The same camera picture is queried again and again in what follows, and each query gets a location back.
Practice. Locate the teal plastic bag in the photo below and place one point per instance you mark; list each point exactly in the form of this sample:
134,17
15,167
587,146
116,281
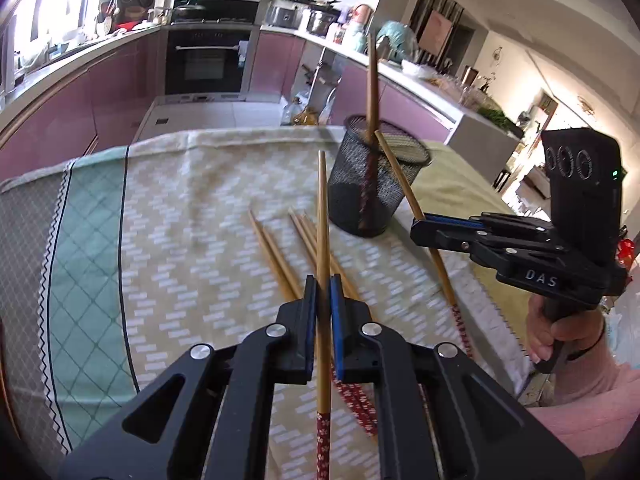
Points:
397,40

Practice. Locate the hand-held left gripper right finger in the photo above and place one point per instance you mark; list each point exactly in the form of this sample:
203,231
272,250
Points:
336,322

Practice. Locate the silver metal box appliance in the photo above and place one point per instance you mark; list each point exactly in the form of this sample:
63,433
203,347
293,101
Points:
282,16

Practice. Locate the framed wall painting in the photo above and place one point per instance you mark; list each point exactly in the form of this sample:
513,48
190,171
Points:
436,31

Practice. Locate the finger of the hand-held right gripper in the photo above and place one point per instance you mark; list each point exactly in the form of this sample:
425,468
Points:
450,219
450,237

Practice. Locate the red plastic bag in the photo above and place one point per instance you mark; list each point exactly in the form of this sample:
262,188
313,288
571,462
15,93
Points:
627,255

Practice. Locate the black wok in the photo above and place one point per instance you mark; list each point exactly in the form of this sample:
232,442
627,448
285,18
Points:
187,10

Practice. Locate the long purple kitchen cabinets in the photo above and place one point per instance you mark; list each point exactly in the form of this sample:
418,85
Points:
75,105

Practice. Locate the yellow-green cloth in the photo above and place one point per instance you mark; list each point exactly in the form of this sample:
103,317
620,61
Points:
460,180

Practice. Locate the pink kettle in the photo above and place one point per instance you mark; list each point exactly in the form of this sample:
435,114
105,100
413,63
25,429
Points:
361,12

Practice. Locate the black integrated stove oven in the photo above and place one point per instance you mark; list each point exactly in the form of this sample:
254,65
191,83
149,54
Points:
210,60

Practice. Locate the dark glass bottle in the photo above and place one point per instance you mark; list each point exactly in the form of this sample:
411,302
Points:
290,112

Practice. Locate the person's right hand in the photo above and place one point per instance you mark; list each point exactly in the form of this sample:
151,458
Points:
580,330

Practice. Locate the beige patterned tablecloth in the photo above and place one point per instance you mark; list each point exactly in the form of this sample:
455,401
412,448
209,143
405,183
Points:
190,240

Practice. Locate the white plastic bag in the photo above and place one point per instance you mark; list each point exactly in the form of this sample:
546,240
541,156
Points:
625,335

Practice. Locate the black mesh utensil holder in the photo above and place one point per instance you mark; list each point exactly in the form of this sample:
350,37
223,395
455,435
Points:
350,185

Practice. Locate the round wall clock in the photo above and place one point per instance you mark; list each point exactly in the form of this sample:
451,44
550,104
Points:
497,55

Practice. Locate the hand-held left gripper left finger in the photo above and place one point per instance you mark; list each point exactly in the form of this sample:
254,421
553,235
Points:
311,312

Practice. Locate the white jar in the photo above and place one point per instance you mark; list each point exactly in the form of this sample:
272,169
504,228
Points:
356,37

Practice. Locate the green leafy vegetables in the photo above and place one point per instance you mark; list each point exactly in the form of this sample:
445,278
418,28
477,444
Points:
497,117

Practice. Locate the silver cooking pot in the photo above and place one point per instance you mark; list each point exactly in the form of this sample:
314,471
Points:
320,20

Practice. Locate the purple island cabinets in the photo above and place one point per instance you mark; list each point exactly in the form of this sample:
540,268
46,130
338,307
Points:
350,90

